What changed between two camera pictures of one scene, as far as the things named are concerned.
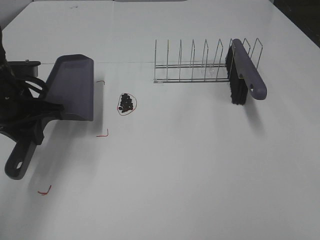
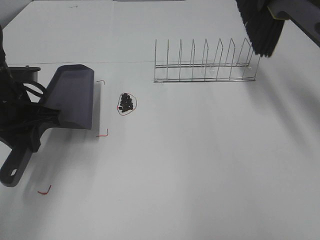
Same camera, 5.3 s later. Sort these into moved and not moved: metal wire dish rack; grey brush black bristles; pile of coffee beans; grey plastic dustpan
Moved: grey plastic dustpan; grey brush black bristles
Not moved: pile of coffee beans; metal wire dish rack
